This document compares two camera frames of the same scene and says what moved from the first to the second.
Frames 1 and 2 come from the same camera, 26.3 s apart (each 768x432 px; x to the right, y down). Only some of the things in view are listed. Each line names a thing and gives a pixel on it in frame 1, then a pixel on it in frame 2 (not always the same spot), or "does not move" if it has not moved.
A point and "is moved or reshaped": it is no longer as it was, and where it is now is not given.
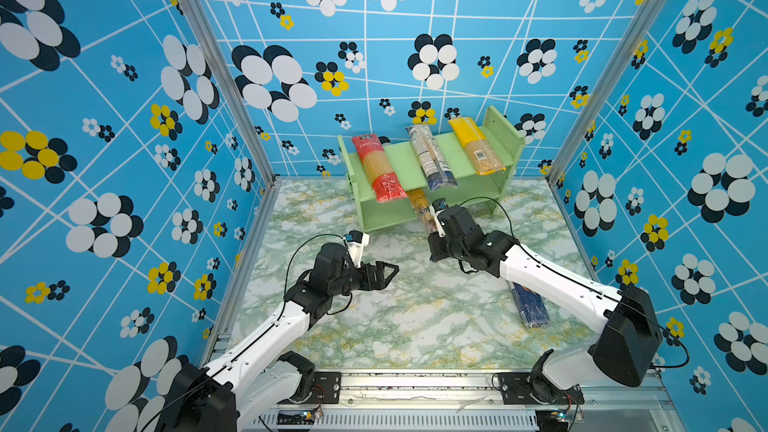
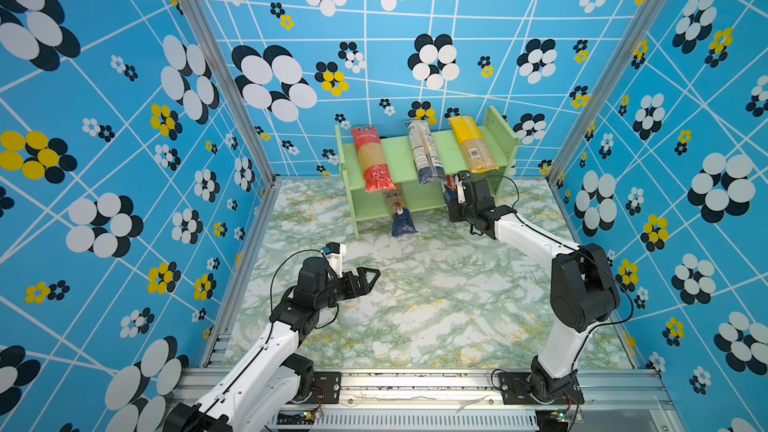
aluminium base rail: x=457 y=402 does not move
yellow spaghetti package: x=480 y=150 does not move
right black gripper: x=433 y=241 -> x=453 y=213
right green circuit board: x=561 y=414 does not move
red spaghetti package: x=386 y=183 is moved or reshaped
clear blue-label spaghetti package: x=436 y=171 does not move
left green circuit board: x=295 y=417 does not move
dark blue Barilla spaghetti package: x=530 y=306 -> x=451 y=190
